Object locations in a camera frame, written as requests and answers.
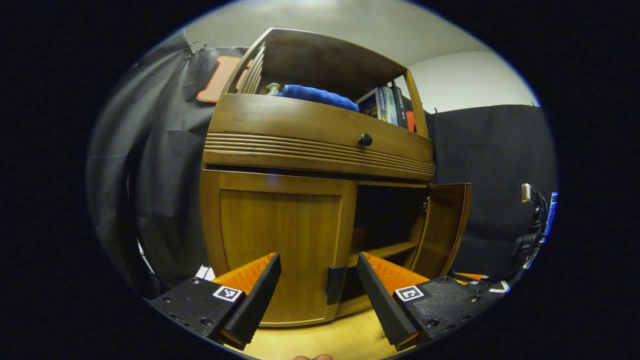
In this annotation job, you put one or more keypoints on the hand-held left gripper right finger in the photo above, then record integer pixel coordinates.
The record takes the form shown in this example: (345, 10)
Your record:
(380, 300)

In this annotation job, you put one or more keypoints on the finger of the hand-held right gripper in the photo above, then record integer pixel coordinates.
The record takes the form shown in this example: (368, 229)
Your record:
(482, 284)

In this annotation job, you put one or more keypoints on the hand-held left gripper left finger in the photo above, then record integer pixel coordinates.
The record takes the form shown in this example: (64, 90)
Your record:
(257, 295)

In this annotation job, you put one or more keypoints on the wooden cabinet door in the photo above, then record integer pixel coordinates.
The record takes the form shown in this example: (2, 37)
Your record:
(280, 230)
(442, 230)

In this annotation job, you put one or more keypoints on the wooden double-door shoe cabinet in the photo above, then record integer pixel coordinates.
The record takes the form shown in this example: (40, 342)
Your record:
(300, 145)

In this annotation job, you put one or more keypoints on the wooden inner cabinet shelf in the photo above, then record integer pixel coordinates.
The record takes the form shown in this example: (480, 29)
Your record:
(382, 251)

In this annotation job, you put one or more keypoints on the wooden cabinet drawer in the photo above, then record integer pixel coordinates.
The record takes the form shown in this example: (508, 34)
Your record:
(300, 130)

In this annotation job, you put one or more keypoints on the black backdrop cloth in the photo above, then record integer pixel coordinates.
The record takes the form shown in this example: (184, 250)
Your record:
(170, 175)

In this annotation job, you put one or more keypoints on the black round drawer knob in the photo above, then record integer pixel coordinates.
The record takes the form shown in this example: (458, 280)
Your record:
(365, 139)

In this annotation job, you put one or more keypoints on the grey book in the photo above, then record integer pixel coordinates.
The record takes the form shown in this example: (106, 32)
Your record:
(389, 105)

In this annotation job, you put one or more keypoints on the dark blue book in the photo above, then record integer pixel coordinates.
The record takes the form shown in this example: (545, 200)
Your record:
(371, 102)

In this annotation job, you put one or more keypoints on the small pale bottle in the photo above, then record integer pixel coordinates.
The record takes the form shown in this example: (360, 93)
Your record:
(273, 88)

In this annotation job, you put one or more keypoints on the blue folded towel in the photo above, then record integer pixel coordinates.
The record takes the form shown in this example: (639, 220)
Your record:
(315, 96)

